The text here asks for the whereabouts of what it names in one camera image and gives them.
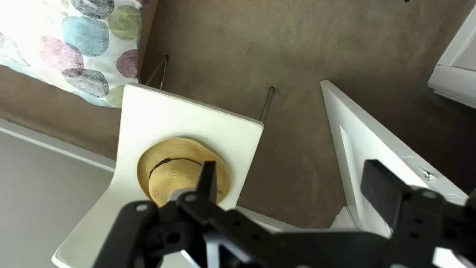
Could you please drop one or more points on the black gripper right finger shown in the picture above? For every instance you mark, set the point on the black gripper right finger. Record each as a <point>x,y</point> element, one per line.
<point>383,187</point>

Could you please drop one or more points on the white curtain with coloured dots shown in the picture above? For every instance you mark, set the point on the white curtain with coloured dots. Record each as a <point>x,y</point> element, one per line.
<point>60,40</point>

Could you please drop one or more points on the white door frame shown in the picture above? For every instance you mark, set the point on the white door frame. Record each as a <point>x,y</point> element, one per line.
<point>454,69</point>

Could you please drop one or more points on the white baseboard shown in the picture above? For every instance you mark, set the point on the white baseboard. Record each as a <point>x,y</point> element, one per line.
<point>54,144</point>

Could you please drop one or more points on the white panelled door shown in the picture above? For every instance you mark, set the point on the white panelled door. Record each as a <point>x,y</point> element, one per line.
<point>365,144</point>

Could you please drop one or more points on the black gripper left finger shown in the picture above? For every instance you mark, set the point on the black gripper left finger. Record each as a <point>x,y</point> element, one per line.
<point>207,180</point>

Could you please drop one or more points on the white moulded chair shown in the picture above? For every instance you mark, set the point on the white moulded chair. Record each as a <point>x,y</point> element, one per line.
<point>164,120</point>

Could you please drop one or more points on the tan plush toy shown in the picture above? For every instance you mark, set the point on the tan plush toy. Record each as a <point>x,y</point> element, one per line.
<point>173,174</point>

